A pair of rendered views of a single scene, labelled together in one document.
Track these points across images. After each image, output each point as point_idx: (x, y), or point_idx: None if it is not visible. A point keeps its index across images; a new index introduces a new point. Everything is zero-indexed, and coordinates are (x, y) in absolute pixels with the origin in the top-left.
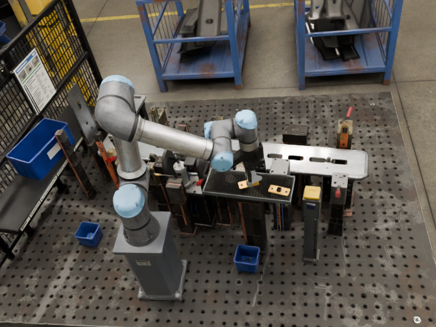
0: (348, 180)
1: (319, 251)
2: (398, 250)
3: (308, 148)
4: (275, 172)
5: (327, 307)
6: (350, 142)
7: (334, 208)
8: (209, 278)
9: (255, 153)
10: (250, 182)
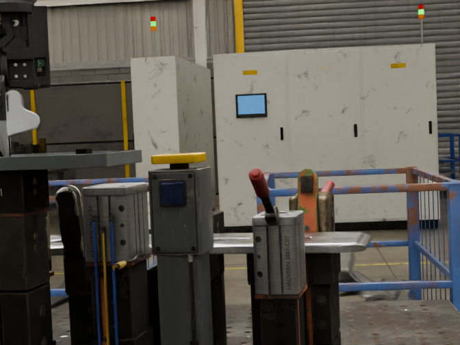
0: (316, 278)
1: None
2: None
3: (215, 233)
4: (96, 187)
5: None
6: (326, 225)
7: (270, 325)
8: None
9: (24, 30)
10: (2, 122)
